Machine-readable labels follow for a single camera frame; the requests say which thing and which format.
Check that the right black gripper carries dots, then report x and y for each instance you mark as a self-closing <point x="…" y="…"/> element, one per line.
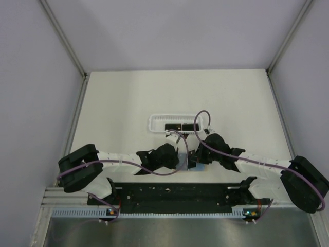
<point x="200" y="156"/>

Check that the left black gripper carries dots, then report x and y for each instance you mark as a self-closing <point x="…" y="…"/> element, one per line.
<point x="175" y="161"/>

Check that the white plastic basket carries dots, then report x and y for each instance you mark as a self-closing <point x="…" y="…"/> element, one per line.
<point x="183" y="123"/>

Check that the beige card holder wallet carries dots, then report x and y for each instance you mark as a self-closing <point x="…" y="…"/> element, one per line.
<point x="181" y="158"/>

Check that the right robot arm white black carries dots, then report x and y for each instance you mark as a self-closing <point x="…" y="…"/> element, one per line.
<point x="297" y="180"/>

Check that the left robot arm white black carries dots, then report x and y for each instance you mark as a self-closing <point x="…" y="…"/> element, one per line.
<point x="89" y="170"/>

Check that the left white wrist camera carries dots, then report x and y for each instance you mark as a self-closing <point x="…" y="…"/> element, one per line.
<point x="173" y="138"/>

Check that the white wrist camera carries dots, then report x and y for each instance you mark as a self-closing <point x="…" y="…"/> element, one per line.
<point x="173" y="138"/>
<point x="208" y="130"/>

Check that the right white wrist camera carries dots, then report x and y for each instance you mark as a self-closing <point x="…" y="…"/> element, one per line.
<point x="208" y="130"/>

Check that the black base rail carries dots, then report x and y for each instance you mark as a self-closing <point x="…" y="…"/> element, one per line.
<point x="177" y="198"/>

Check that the white slotted cable duct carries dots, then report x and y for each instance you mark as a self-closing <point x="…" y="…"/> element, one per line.
<point x="107" y="213"/>

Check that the left aluminium frame post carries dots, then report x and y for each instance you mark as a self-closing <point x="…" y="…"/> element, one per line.
<point x="62" y="37"/>

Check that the aluminium frame post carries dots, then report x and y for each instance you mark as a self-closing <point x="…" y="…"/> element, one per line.
<point x="62" y="37"/>
<point x="302" y="14"/>

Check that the right aluminium frame post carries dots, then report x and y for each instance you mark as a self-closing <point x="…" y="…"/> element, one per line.
<point x="302" y="14"/>

